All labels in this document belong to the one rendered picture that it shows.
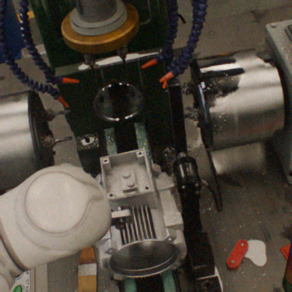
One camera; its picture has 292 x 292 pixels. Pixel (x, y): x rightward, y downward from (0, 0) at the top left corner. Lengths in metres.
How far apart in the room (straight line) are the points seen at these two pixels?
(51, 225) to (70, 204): 0.03
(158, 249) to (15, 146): 0.42
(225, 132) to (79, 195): 0.75
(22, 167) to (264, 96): 0.62
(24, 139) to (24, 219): 0.69
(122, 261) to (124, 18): 0.55
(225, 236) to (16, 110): 0.64
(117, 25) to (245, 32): 0.94
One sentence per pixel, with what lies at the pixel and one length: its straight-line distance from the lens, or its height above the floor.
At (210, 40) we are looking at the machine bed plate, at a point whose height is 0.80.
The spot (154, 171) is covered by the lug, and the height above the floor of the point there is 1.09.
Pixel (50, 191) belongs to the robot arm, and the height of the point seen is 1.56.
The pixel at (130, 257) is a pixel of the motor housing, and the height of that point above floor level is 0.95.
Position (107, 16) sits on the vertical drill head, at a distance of 1.14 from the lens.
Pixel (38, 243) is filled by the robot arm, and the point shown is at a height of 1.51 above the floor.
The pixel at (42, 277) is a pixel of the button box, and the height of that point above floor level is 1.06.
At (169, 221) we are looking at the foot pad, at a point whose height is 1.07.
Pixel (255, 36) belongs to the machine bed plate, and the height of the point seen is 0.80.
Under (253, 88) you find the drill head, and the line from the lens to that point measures 1.26.
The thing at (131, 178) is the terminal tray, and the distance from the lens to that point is 1.10.
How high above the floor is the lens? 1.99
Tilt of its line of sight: 48 degrees down
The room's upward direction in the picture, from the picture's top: 10 degrees counter-clockwise
